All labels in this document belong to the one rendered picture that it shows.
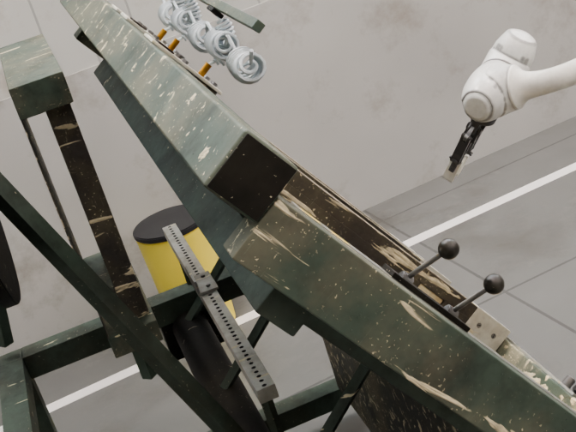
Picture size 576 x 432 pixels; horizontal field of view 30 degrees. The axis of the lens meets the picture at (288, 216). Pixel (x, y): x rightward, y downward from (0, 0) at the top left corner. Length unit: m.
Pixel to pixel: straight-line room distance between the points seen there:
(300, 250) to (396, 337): 0.22
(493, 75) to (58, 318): 3.65
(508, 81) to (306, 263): 1.02
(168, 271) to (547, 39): 2.72
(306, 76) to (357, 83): 0.31
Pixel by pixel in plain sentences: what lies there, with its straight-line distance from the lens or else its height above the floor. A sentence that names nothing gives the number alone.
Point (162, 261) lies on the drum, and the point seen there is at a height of 0.46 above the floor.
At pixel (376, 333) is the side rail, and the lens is 1.64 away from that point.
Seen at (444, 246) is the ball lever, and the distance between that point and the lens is 1.88.
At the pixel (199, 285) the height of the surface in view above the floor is 1.03.
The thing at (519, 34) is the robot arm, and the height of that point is 1.65.
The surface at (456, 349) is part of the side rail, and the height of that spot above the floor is 1.48.
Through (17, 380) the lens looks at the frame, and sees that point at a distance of 3.72.
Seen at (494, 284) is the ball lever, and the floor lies 1.44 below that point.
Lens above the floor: 2.36
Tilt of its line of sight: 22 degrees down
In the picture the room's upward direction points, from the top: 17 degrees counter-clockwise
